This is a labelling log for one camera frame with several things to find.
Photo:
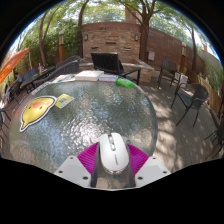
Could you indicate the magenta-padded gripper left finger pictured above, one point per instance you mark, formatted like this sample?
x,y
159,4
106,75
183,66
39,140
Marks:
x,y
85,160

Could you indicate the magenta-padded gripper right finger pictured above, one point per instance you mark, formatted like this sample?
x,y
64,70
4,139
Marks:
x,y
140,161

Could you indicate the white computer mouse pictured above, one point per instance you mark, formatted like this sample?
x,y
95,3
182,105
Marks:
x,y
113,153

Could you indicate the yellow bird-shaped mouse pad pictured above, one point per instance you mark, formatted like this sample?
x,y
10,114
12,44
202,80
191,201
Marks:
x,y
35,111

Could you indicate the small yellow card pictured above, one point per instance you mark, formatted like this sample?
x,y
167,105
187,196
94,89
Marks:
x,y
64,100

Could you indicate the small green packet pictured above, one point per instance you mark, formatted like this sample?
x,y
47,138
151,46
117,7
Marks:
x,y
124,82

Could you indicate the dark metal patio chair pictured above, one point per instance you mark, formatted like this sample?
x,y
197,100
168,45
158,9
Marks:
x,y
218,136

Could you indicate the white licence plate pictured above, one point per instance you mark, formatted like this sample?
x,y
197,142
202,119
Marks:
x,y
41,87

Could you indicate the thin pale book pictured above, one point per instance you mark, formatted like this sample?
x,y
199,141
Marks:
x,y
108,78

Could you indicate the dark wicker armchair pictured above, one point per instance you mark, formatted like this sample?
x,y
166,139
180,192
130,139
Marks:
x,y
63,69
68,60
196,96

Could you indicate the low stone block ledge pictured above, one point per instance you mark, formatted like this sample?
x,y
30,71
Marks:
x,y
146,69

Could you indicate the white bag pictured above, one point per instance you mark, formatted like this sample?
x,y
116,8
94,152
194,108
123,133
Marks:
x,y
181,78

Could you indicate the dark round patio table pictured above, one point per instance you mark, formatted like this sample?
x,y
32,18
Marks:
x,y
35,76

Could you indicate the blue metal chair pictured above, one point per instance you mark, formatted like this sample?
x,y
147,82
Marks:
x,y
28,74
168,66

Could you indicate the black slatted bench chair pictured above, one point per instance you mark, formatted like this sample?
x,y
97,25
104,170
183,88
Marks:
x,y
105,61

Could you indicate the clear drink bottle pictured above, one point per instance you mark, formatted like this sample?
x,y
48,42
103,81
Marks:
x,y
40,69

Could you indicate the person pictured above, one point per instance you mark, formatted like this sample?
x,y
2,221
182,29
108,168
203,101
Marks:
x,y
18,78

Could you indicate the orange patio umbrella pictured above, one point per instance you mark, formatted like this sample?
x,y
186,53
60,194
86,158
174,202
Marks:
x,y
11,63

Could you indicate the thick-trunked tree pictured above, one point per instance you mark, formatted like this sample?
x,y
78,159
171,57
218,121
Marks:
x,y
144,40

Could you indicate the thin forked tree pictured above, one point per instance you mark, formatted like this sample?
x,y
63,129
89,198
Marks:
x,y
42,40

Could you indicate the grey wall box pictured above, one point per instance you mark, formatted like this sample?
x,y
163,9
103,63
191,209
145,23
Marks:
x,y
151,55

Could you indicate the wooden lamp post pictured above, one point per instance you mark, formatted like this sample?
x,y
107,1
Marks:
x,y
61,46
183,56

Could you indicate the black wall lantern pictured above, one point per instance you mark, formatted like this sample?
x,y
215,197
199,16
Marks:
x,y
136,37
86,37

